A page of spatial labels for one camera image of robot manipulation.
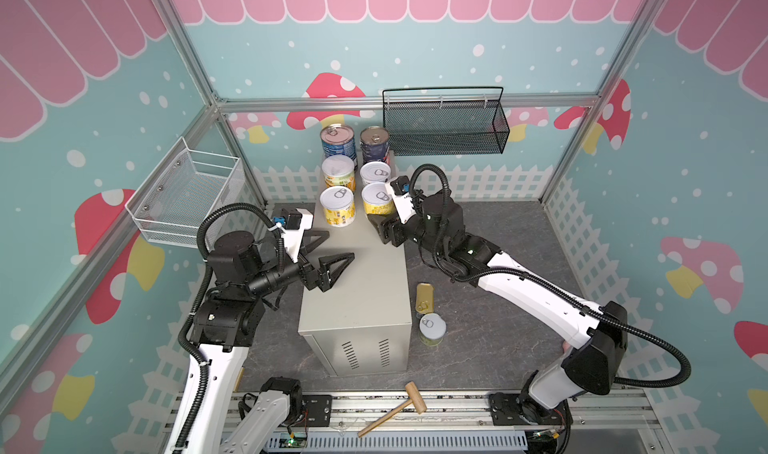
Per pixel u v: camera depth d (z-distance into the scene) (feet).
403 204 1.91
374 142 2.35
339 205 2.13
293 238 1.68
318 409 2.44
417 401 2.45
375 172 2.34
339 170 2.26
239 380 2.60
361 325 1.77
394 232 1.98
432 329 2.72
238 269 1.43
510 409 2.43
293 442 2.38
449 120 3.15
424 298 3.04
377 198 2.16
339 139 2.34
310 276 1.73
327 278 1.73
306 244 2.05
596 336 1.36
